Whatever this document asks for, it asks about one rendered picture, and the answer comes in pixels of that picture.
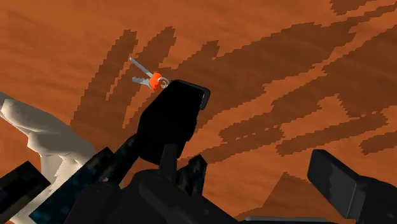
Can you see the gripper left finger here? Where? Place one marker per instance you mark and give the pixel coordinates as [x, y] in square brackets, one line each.
[173, 201]

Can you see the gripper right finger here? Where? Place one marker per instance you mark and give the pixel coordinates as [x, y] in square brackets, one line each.
[366, 198]

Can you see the orange-headed silver keys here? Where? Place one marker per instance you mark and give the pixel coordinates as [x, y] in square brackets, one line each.
[155, 81]

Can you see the white figure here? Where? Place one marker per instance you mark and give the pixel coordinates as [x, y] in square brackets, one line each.
[46, 136]

